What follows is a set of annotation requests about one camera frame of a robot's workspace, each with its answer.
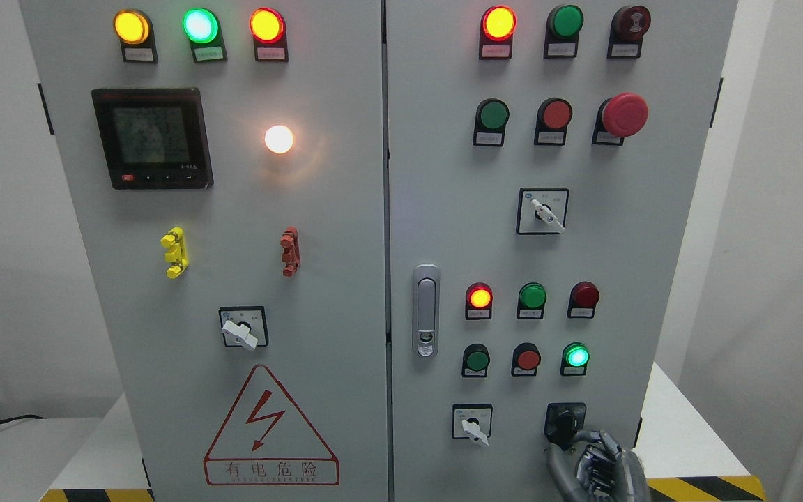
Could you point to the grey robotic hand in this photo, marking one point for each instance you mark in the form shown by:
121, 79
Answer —
605, 471

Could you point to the black rotary knob switch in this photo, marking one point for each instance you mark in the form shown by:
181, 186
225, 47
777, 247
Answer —
562, 421

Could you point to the white platform with hazard stripes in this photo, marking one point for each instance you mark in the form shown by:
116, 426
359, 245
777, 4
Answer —
683, 458

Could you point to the green lamp lower right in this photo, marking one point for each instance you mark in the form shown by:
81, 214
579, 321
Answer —
574, 360

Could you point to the red push button lower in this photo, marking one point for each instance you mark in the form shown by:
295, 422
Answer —
525, 360

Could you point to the red push button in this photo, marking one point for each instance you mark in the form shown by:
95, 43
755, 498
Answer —
552, 119
525, 360

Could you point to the green push button lower left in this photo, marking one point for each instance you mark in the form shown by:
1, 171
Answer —
475, 361

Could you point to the green push button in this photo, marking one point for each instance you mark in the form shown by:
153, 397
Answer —
475, 361
490, 122

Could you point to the orange lamp middle right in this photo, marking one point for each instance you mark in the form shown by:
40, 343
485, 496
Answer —
583, 300

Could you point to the green lamp middle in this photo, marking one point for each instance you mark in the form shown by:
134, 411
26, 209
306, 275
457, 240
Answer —
531, 301

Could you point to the orange lamp middle left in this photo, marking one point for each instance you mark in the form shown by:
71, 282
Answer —
478, 302

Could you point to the red high voltage warning sticker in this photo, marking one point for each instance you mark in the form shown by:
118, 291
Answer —
267, 440

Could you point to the grey electrical cabinet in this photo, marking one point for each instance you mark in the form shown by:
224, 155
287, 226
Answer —
383, 176

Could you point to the red emergency stop button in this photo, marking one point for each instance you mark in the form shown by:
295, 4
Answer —
618, 117

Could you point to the red push button upper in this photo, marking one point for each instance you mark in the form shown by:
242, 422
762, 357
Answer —
552, 119

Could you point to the green push button upper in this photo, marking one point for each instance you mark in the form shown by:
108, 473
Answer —
490, 122

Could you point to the red terminal block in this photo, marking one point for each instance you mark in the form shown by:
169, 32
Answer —
290, 256

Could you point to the green lamp right top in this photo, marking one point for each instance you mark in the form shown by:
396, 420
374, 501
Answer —
563, 26

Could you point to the orange indicator lamp right top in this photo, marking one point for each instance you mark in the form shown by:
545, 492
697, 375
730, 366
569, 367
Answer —
497, 29

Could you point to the white glowing lamp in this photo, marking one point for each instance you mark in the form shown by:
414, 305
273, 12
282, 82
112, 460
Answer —
279, 139

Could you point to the yellow terminal block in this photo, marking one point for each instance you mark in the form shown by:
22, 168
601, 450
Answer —
176, 254

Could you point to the orange indicator lamp left door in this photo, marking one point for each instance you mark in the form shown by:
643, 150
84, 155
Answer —
268, 28

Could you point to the black digital power meter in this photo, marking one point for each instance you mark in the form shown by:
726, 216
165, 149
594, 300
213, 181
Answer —
154, 139

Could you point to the green lit indicator lamp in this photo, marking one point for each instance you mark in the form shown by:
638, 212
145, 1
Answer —
203, 30

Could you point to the yellow indicator lamp top left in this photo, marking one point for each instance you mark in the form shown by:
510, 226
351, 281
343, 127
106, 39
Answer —
135, 31

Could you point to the white selector switch lower right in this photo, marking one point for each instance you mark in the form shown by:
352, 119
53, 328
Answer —
472, 422

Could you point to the white selector switch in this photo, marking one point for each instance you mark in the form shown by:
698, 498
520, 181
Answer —
472, 422
542, 211

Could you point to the silver door latch handle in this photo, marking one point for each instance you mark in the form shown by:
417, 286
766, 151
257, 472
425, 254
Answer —
425, 309

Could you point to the white selector switch upper right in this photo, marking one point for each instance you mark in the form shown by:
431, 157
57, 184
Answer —
542, 211

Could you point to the white selector switch left door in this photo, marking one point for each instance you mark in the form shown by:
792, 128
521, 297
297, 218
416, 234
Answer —
244, 326

